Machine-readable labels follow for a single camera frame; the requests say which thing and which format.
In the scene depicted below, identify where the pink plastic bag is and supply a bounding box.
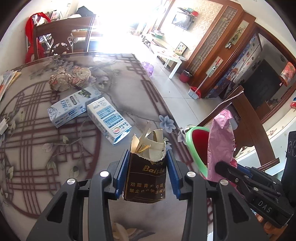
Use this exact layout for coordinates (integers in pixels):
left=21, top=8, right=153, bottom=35
left=207, top=109, right=237, bottom=182

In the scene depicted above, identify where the brown cigarette pack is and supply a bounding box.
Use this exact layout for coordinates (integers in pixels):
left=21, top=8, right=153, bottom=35
left=123, top=121, right=167, bottom=203

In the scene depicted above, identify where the blue white milk carton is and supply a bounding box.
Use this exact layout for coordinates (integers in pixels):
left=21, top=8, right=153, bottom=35
left=87, top=97, right=132, bottom=145

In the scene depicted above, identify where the newspaper ball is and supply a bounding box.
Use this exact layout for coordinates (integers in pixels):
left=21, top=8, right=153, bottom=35
left=69, top=66, right=91, bottom=87

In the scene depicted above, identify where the red green trash bin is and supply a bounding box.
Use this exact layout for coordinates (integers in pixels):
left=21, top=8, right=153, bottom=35
left=185, top=126, right=209, bottom=179

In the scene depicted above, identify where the right hand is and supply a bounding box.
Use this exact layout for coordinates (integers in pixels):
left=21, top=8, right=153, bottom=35
left=255, top=213, right=287, bottom=240

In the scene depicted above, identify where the wooden chair near bin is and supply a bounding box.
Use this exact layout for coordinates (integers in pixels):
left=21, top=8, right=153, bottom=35
left=198, top=86, right=280, bottom=171

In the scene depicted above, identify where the dustpan with broom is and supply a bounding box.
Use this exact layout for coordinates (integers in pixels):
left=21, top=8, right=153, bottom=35
left=188, top=66, right=216, bottom=100

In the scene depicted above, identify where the white usb charger plug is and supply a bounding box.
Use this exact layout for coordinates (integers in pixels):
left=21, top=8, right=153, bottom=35
left=0, top=118, right=9, bottom=136

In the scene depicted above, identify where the red small waste bin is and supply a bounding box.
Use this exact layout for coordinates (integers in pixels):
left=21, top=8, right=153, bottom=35
left=179, top=70, right=192, bottom=83

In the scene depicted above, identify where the crumpled paper ball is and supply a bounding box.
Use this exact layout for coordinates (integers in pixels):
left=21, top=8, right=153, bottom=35
left=48, top=71, right=72, bottom=92

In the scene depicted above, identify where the purple plastic stool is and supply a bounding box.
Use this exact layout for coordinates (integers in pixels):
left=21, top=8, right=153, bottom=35
left=141, top=61, right=154, bottom=77

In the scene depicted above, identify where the white coffee table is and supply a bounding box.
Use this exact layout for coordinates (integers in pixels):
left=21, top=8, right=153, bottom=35
left=142, top=33, right=188, bottom=79

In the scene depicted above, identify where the stack of magazines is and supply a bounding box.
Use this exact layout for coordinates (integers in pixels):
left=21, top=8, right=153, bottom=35
left=0, top=71, right=22, bottom=100

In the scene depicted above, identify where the wooden chair far side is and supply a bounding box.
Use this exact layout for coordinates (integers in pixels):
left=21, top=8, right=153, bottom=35
left=33, top=15, right=96, bottom=60

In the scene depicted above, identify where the red bag on chair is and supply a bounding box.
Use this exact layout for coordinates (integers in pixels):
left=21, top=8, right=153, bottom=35
left=25, top=12, right=51, bottom=63

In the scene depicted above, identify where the white bead string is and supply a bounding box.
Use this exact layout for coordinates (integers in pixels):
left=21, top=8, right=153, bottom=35
left=208, top=90, right=245, bottom=117

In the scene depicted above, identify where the wall television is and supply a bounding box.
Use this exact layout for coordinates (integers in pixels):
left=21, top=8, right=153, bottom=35
left=171, top=8, right=199, bottom=30

